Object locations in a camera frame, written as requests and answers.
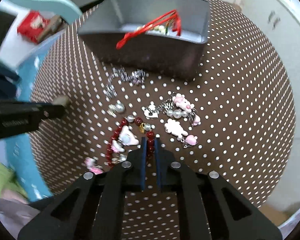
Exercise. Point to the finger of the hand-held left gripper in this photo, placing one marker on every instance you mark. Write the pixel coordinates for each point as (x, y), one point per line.
(52, 111)

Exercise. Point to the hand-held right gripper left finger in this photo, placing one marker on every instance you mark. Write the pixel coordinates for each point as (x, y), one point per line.
(143, 166)

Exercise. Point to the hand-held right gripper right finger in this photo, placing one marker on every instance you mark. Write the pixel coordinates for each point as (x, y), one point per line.
(158, 166)

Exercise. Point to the small beige trinket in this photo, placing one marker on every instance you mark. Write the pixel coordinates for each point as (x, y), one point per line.
(62, 100)

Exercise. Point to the small white pink charm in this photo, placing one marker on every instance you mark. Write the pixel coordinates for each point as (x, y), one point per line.
(118, 147)

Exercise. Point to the white bear hair clip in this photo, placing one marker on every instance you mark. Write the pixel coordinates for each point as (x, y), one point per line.
(128, 137)

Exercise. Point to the pink heart clip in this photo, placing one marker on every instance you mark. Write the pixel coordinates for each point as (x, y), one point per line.
(190, 140)

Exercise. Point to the white pink bunny charm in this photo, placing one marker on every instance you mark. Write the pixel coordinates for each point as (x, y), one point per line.
(175, 128)

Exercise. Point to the white cat charm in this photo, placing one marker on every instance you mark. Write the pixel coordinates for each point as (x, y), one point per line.
(151, 111)

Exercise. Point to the pearl hair clip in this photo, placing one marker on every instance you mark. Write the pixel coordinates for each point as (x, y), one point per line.
(176, 113)

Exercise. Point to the small pink charm clip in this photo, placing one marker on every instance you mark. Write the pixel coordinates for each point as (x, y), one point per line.
(195, 120)

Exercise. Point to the pink bear hair clip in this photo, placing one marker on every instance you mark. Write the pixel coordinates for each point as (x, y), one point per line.
(183, 102)

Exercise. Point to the grey metal tin box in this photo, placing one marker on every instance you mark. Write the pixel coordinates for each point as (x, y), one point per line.
(152, 55)

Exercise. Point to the teal candy print blanket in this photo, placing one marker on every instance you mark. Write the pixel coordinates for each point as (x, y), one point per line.
(22, 160)

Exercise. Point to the green cloth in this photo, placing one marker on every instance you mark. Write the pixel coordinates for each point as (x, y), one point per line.
(5, 180)

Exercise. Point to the pale pink cloth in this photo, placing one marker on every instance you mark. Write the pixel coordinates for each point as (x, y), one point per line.
(15, 211)

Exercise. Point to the red printed bag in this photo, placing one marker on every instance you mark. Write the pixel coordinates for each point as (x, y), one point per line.
(31, 26)

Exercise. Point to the brown polka dot tablecloth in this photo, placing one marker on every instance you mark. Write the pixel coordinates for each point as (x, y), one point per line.
(227, 105)

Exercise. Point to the white sideboard cabinet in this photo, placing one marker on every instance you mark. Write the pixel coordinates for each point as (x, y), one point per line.
(277, 80)

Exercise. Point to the teal white bed frame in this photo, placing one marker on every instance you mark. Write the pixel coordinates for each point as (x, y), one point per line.
(52, 1)

